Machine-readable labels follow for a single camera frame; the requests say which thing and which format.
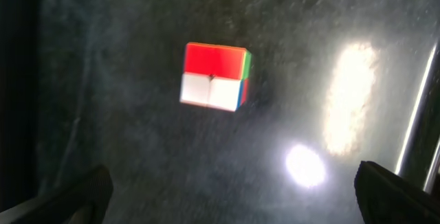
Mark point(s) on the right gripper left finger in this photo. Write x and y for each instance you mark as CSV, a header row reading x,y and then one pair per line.
x,y
68,200

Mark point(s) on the many-coloured puzzle cube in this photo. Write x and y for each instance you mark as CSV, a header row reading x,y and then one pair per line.
x,y
213,76

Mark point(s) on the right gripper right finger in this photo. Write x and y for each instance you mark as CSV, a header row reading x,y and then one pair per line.
x,y
395,200

